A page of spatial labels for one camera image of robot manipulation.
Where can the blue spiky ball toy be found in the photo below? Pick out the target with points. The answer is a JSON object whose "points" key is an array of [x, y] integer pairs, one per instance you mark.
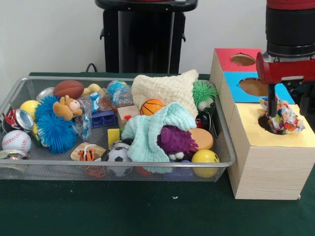
{"points": [[56, 132]]}

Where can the purple spiky toy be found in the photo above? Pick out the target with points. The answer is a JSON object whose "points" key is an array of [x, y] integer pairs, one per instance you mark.
{"points": [[176, 140]]}

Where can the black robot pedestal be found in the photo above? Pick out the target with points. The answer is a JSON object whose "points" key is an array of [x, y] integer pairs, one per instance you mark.
{"points": [[142, 37]]}

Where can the small orange basketball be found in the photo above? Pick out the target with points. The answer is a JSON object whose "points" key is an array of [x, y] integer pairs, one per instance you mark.
{"points": [[151, 107]]}

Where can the small soccer ball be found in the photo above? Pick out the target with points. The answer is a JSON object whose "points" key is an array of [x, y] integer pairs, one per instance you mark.
{"points": [[118, 155]]}

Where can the cream knitted cloth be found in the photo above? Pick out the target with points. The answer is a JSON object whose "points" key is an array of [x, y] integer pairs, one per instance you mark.
{"points": [[165, 88]]}

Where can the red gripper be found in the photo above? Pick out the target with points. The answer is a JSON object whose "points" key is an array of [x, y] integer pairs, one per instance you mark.
{"points": [[283, 70]]}

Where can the green spiky ball toy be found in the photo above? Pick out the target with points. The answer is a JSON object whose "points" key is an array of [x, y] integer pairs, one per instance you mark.
{"points": [[204, 92]]}

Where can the wooden box with three holes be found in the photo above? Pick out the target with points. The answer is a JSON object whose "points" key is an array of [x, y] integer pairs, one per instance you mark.
{"points": [[268, 167]]}

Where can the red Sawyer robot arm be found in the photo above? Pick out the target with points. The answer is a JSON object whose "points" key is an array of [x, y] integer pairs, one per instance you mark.
{"points": [[290, 27]]}

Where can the clear mesh bin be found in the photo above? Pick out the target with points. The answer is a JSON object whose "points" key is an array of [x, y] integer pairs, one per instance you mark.
{"points": [[147, 172]]}

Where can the yellow smiley ball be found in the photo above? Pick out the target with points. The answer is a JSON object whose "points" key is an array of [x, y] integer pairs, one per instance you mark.
{"points": [[204, 156]]}

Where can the mint green knitted cloth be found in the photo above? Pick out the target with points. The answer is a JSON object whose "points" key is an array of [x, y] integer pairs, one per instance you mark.
{"points": [[145, 132]]}

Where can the polka dot patterned cloth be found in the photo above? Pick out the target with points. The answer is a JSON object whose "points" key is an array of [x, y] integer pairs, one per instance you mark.
{"points": [[288, 123]]}

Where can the small baseball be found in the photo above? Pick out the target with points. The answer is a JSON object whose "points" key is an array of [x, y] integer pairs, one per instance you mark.
{"points": [[16, 140]]}

